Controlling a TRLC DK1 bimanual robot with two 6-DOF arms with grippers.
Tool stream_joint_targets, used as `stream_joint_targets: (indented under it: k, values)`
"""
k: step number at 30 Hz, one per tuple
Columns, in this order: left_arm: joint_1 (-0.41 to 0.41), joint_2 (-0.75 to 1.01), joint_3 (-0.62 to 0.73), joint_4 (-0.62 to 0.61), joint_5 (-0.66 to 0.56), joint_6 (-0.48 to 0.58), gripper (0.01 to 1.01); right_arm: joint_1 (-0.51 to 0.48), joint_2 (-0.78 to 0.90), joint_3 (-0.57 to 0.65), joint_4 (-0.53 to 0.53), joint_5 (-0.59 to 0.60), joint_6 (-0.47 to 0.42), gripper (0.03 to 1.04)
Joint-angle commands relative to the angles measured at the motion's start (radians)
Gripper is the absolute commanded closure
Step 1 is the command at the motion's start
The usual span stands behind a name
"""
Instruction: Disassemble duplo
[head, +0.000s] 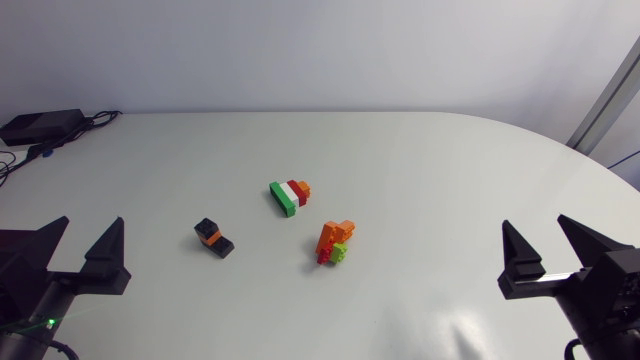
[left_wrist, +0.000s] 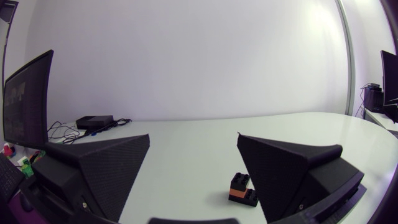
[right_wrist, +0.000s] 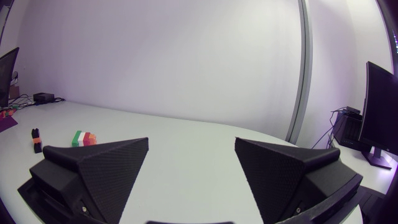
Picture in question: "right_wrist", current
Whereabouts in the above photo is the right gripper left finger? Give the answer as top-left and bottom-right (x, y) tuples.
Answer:
(29, 138), (149, 224)

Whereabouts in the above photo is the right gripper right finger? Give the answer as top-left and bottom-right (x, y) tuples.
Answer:
(234, 137), (364, 224)

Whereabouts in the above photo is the black equipment box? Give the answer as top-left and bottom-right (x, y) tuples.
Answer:
(332, 106), (373, 153)

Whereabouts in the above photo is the black power brick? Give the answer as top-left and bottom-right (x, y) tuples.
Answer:
(33, 92), (55, 105)

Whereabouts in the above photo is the dark mat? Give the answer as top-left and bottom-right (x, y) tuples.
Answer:
(0, 115), (19, 133)

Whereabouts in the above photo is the pile of toy bricks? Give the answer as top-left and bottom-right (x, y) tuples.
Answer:
(0, 105), (19, 121)

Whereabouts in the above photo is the dark screen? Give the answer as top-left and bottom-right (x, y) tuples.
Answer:
(0, 47), (20, 108)
(358, 61), (398, 170)

